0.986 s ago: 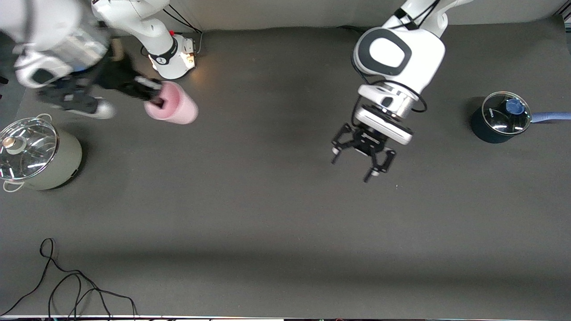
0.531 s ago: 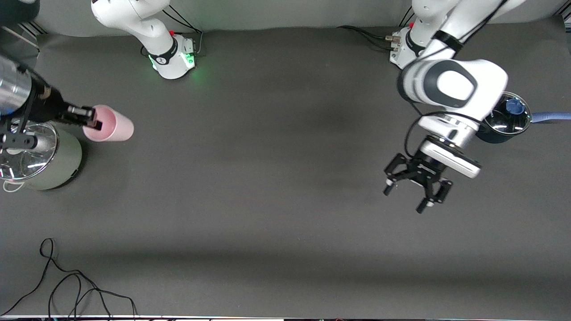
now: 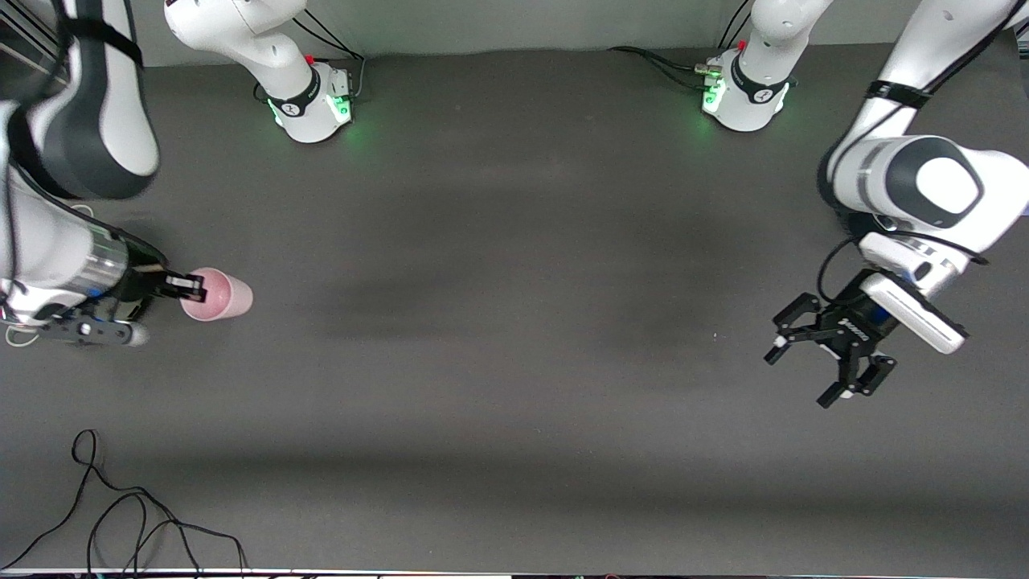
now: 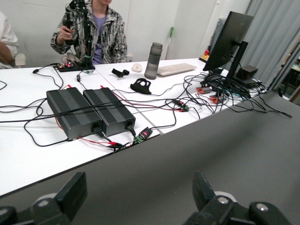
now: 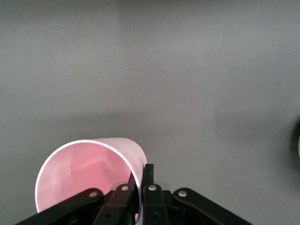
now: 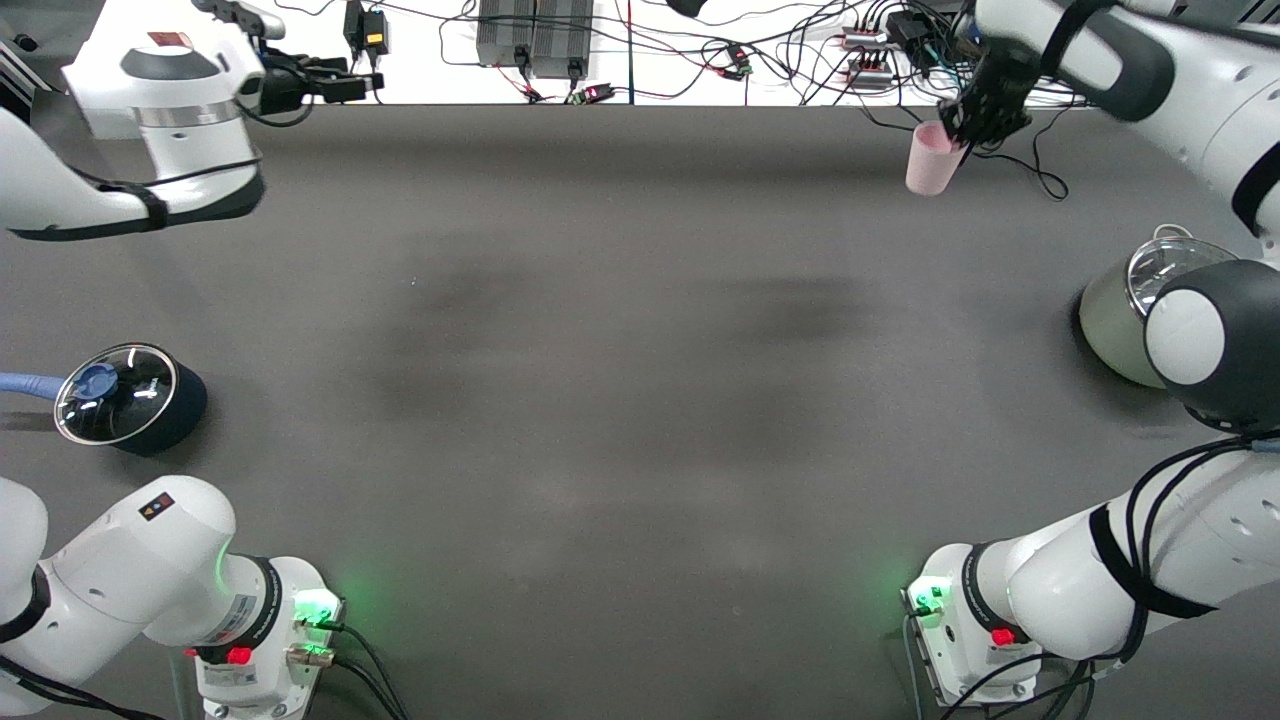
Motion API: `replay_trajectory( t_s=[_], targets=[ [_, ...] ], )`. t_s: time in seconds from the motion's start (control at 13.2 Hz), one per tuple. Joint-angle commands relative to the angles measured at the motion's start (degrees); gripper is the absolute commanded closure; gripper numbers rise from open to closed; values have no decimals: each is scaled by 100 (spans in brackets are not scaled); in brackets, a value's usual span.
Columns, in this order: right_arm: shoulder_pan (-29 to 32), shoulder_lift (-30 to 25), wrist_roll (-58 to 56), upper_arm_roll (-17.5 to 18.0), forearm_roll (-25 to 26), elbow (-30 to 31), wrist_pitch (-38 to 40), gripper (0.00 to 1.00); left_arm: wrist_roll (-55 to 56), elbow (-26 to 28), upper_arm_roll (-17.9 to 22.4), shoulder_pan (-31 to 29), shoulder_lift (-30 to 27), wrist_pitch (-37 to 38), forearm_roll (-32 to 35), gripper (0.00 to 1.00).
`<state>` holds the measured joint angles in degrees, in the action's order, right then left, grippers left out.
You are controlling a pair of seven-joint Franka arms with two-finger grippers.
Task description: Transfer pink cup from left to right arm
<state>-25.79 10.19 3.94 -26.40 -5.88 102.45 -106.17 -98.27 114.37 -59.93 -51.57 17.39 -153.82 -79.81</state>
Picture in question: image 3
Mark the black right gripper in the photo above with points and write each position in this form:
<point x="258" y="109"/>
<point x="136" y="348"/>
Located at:
<point x="138" y="283"/>

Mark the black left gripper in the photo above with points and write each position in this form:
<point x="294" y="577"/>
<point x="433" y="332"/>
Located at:
<point x="850" y="327"/>

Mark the pink plastic cup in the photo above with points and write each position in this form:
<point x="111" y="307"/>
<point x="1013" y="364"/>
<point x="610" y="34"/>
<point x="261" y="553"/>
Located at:
<point x="225" y="296"/>

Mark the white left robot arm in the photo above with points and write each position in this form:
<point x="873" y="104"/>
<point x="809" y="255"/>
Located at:
<point x="924" y="181"/>

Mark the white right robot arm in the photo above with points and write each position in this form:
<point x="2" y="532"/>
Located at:
<point x="104" y="96"/>

